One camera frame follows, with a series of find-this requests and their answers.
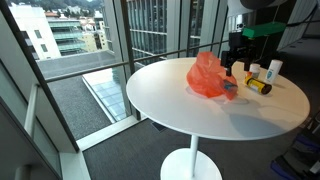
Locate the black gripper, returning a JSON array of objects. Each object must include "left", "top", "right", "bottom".
[{"left": 220, "top": 30, "right": 258, "bottom": 78}]

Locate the blue box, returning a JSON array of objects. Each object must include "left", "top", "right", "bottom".
[{"left": 222, "top": 79, "right": 239, "bottom": 93}]

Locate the small white bottle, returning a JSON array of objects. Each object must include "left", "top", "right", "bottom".
[{"left": 247, "top": 63, "right": 261, "bottom": 80}]

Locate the yellow bottle with black cap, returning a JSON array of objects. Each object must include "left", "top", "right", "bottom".
[{"left": 243, "top": 76, "right": 273, "bottom": 96}]

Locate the orange plastic bag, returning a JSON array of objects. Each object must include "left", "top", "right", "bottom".
[{"left": 186, "top": 51, "right": 239, "bottom": 101}]

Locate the white tube with blue logo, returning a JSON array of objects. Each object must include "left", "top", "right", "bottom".
[{"left": 264, "top": 59, "right": 284, "bottom": 85}]

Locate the dark floor vent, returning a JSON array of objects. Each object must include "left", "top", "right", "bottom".
[{"left": 151, "top": 121, "right": 167, "bottom": 133}]

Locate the black and blue bag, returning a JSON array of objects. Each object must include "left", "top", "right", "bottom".
[{"left": 269, "top": 112, "right": 320, "bottom": 180}]

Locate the dark window handrail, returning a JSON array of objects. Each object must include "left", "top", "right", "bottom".
[{"left": 44, "top": 37, "right": 242, "bottom": 84}]

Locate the green camera box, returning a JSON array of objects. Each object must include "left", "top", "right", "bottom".
[{"left": 241, "top": 21, "right": 287, "bottom": 40}]

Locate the white table pedestal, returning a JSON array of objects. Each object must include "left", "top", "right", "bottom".
[{"left": 160, "top": 134, "right": 223, "bottom": 180}]

